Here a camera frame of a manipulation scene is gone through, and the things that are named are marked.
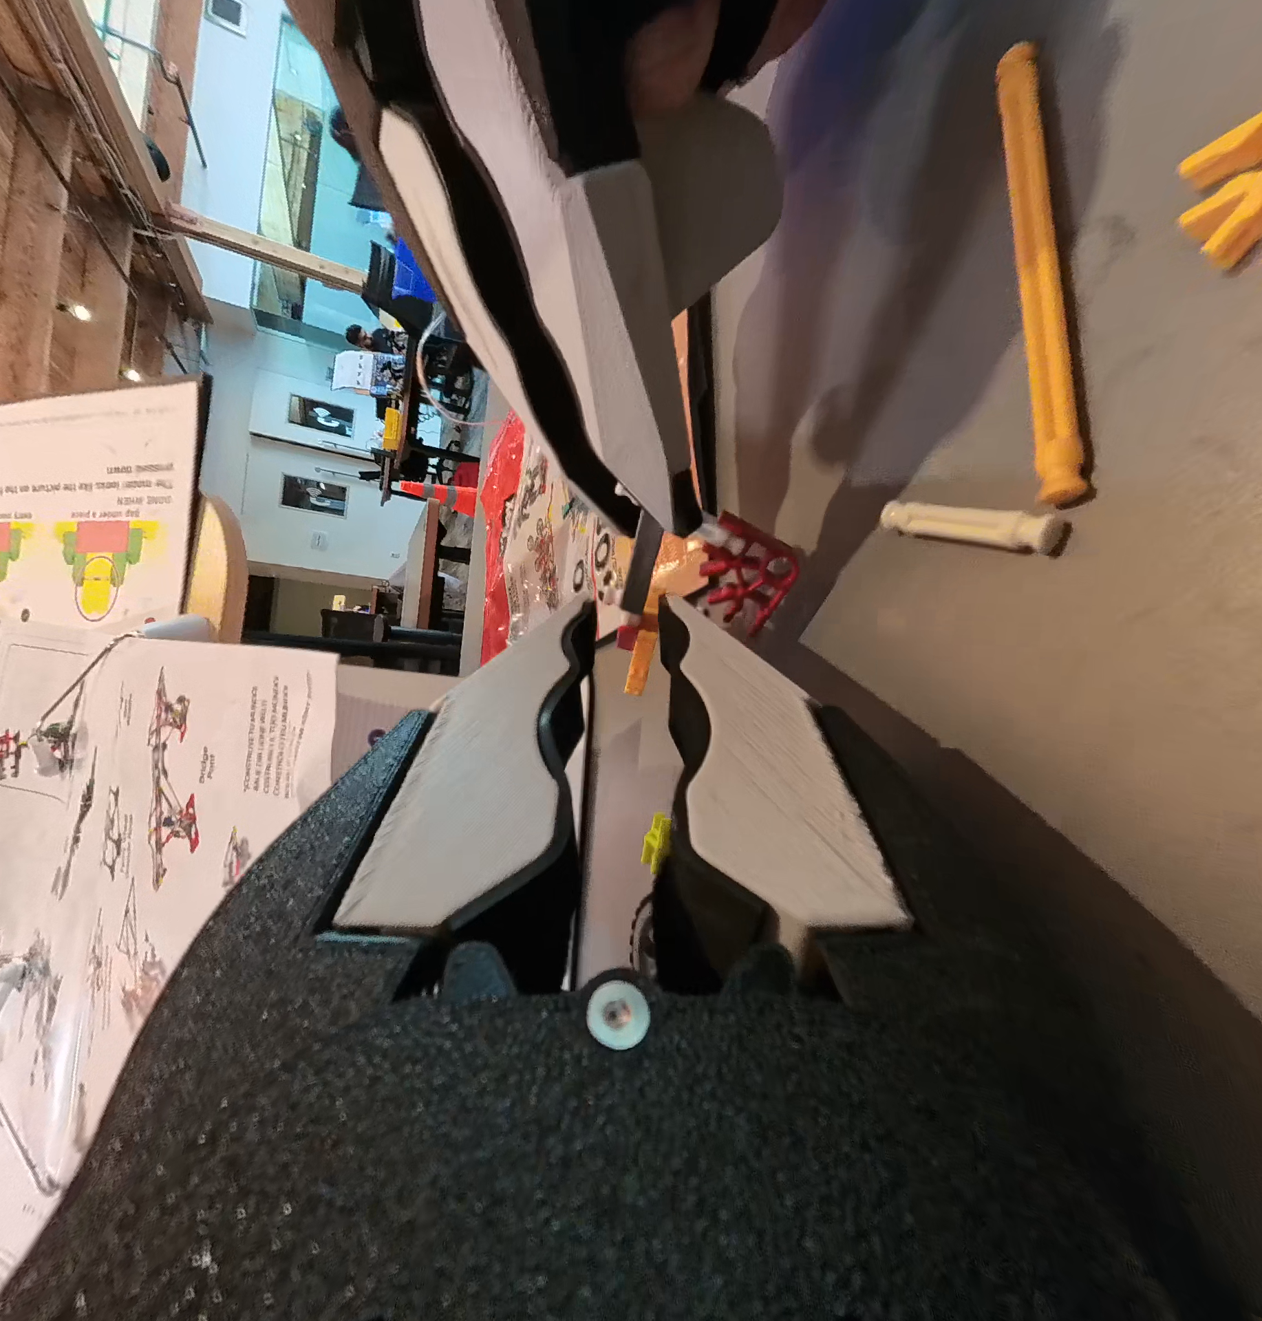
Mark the clear bag of plastic pieces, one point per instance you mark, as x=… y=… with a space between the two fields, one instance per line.
x=507 y=516

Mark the grey toy wheel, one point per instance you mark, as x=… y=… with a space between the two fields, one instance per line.
x=642 y=933

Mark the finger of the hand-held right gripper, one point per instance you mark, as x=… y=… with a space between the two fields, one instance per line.
x=424 y=196
x=600 y=310

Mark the orange toy set box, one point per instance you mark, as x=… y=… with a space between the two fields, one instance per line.
x=679 y=413

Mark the person's right hand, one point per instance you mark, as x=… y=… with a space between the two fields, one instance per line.
x=676 y=62

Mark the printed instruction card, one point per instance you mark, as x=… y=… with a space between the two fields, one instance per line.
x=84 y=485

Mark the white booklet with purple dot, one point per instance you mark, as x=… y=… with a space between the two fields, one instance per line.
x=383 y=712

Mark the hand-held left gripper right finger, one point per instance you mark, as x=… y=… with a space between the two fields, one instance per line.
x=785 y=805

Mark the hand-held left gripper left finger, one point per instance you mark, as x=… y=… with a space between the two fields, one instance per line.
x=465 y=805

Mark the short white plastic rod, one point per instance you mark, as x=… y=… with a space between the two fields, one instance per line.
x=971 y=526

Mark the yellow plastic fan connector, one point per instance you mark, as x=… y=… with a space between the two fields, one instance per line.
x=1250 y=186

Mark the long yellow plastic rod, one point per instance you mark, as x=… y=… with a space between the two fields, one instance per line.
x=1037 y=268

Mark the model overview paper sheet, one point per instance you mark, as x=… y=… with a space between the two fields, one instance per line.
x=125 y=877

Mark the wall display screen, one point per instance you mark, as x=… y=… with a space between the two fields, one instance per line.
x=312 y=492
x=318 y=413

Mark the round wooden board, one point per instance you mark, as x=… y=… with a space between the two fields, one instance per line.
x=215 y=568

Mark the red plastic fan connector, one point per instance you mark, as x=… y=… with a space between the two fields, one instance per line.
x=754 y=572

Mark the orange traffic cone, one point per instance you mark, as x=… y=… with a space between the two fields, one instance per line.
x=439 y=495

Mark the white rounded plastic object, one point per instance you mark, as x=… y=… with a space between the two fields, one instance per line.
x=176 y=627

